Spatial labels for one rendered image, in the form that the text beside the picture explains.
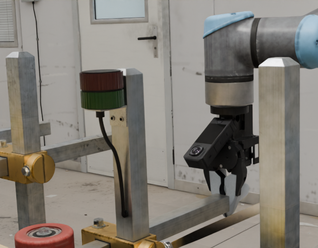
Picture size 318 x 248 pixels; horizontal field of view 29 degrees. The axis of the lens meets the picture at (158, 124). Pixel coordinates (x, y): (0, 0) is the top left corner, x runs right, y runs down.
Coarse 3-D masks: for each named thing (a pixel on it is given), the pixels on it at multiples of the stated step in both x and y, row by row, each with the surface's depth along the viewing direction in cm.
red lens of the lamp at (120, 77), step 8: (80, 72) 85; (120, 72) 83; (80, 80) 84; (88, 80) 82; (96, 80) 82; (104, 80) 82; (112, 80) 82; (120, 80) 83; (80, 88) 84; (88, 88) 82; (96, 88) 82; (104, 88) 82; (112, 88) 82; (120, 88) 83
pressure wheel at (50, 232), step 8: (40, 224) 87; (48, 224) 87; (56, 224) 87; (64, 224) 87; (24, 232) 84; (32, 232) 85; (40, 232) 84; (48, 232) 84; (56, 232) 85; (64, 232) 84; (72, 232) 84; (16, 240) 82; (24, 240) 81; (32, 240) 81; (40, 240) 81; (48, 240) 81; (56, 240) 81; (64, 240) 82; (72, 240) 84
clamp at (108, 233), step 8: (112, 224) 98; (88, 232) 95; (96, 232) 94; (104, 232) 94; (112, 232) 94; (88, 240) 95; (104, 240) 93; (112, 240) 91; (120, 240) 90; (128, 240) 90; (144, 240) 90; (152, 240) 90
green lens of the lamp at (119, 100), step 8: (88, 96) 82; (96, 96) 82; (104, 96) 82; (112, 96) 82; (120, 96) 83; (88, 104) 83; (96, 104) 82; (104, 104) 82; (112, 104) 83; (120, 104) 84
